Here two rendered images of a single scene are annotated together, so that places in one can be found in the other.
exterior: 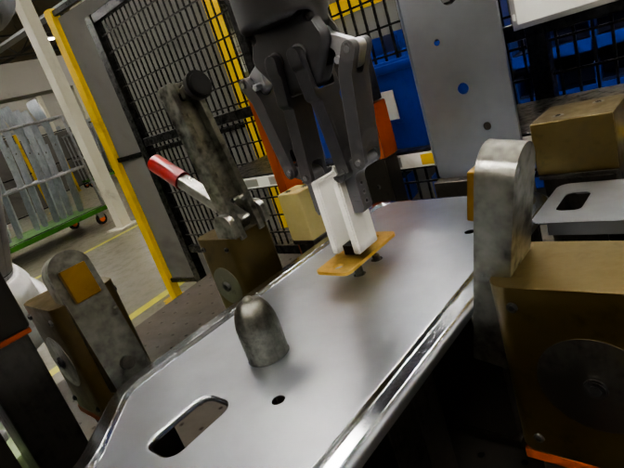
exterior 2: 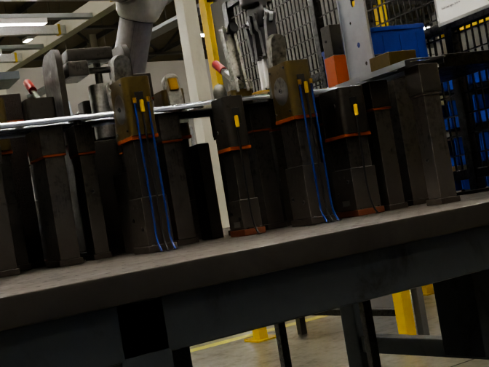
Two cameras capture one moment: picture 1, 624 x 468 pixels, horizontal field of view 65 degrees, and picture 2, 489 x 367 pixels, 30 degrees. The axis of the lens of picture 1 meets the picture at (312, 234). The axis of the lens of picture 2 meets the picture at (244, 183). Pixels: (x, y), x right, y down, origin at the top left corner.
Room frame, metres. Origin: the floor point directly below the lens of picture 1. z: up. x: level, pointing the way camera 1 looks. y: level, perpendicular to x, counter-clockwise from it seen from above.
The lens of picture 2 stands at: (-1.66, -0.61, 0.76)
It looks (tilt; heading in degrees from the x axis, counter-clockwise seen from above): 2 degrees up; 18
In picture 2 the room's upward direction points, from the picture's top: 9 degrees counter-clockwise
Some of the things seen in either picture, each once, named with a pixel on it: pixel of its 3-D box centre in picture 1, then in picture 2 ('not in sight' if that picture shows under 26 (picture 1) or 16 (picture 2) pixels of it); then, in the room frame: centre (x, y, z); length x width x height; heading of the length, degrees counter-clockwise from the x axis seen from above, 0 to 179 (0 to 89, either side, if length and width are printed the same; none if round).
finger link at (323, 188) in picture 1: (334, 213); (265, 75); (0.43, -0.03, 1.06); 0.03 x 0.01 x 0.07; 134
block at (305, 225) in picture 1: (340, 320); not in sight; (0.56, 0.00, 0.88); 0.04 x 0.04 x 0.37; 44
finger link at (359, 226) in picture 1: (356, 211); (270, 73); (0.41, -0.04, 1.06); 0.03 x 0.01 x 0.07; 134
